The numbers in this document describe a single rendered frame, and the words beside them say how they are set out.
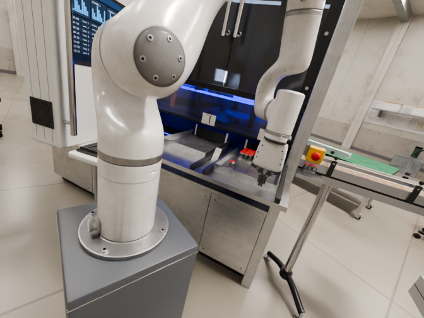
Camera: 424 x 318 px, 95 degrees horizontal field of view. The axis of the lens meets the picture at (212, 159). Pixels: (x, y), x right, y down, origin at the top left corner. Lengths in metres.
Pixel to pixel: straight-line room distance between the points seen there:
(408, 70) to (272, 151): 9.04
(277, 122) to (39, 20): 0.93
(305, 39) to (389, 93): 8.96
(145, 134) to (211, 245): 1.20
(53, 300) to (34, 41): 1.23
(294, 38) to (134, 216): 0.57
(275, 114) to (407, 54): 9.18
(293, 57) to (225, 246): 1.16
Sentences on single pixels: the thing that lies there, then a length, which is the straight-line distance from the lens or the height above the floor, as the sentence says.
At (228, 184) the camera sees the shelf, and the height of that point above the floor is 0.88.
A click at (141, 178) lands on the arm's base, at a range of 0.38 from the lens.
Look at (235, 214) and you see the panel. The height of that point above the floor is 0.50.
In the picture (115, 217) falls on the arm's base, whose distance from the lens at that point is 0.43.
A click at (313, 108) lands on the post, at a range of 1.04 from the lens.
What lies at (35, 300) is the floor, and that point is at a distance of 1.54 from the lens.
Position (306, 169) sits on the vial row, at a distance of 1.14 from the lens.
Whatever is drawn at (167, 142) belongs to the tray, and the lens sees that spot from 0.99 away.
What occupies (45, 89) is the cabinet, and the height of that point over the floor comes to 1.05.
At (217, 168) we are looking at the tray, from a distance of 0.80.
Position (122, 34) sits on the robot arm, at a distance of 0.29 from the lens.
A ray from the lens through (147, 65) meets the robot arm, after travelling 0.28.
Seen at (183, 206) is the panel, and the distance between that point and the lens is 1.41.
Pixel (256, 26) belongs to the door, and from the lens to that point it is 1.13.
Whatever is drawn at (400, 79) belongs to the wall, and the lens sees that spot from 9.58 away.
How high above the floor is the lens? 1.21
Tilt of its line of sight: 20 degrees down
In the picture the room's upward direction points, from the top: 13 degrees clockwise
